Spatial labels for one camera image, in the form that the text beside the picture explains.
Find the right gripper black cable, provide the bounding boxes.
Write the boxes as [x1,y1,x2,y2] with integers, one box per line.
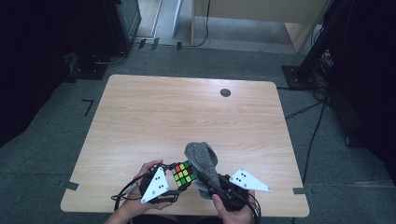
[244,192,263,224]

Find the beige wooden desk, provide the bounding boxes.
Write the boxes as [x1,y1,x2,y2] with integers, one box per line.
[191,0,331,54]

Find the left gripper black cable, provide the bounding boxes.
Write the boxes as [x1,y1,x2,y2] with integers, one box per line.
[110,172,157,213]

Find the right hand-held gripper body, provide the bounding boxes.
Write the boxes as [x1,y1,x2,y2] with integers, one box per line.
[213,168,273,213]

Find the person's right hand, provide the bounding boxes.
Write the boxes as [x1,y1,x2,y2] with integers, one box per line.
[212,190,256,224]

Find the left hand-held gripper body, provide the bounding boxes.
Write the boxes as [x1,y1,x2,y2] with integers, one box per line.
[138,166,183,204]

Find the black floor base plate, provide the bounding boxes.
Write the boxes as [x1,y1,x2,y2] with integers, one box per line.
[65,52,108,81]

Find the black hanging cable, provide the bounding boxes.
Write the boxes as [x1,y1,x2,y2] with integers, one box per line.
[186,0,211,49]

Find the long black floor cable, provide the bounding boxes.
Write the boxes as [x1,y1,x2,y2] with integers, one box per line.
[303,101,327,186]

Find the multicoloured puzzle cube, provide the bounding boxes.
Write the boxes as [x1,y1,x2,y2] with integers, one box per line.
[171,161,198,191]

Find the dark curtain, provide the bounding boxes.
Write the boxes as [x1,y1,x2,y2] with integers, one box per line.
[323,0,396,188]
[0,0,110,147]

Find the black angled floor tape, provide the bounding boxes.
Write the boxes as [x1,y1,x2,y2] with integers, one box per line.
[81,98,94,118]

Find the short black floor cable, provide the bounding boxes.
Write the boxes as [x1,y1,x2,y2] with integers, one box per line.
[284,99,326,120]

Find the black metal stand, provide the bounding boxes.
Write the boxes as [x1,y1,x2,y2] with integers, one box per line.
[281,0,353,91]

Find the grey knitted cloth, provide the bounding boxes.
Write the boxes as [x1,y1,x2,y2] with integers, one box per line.
[184,141,222,201]

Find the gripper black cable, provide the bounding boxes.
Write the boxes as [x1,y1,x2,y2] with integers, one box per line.
[244,192,263,224]
[110,172,157,213]

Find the person's left hand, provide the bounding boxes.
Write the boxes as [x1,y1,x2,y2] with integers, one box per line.
[120,159,172,220]

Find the black cabinet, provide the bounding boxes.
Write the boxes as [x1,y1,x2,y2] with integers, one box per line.
[104,0,143,56]

